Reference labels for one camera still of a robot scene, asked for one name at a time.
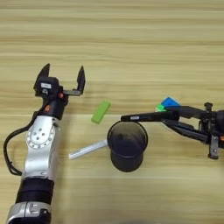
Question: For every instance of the green rectangular block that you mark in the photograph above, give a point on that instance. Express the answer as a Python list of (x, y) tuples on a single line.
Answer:
[(101, 112)]

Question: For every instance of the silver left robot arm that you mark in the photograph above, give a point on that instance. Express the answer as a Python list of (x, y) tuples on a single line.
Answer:
[(40, 154)]

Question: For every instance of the left gripper labelled black box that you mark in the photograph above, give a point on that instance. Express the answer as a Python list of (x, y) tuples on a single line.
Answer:
[(46, 86)]

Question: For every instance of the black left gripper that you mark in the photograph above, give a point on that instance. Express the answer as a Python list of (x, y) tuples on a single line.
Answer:
[(55, 106)]

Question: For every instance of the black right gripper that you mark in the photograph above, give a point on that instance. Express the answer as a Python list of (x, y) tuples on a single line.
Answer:
[(215, 137)]

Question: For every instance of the white pen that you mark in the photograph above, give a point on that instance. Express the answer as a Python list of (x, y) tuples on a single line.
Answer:
[(87, 149)]

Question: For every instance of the black marker pen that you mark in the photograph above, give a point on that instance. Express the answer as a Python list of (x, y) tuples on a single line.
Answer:
[(145, 117)]

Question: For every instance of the multicoloured puzzle cube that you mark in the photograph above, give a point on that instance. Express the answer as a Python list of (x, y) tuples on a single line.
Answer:
[(170, 102)]

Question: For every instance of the black mesh pen cup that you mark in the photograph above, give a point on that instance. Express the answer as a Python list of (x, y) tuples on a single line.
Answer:
[(127, 162)]

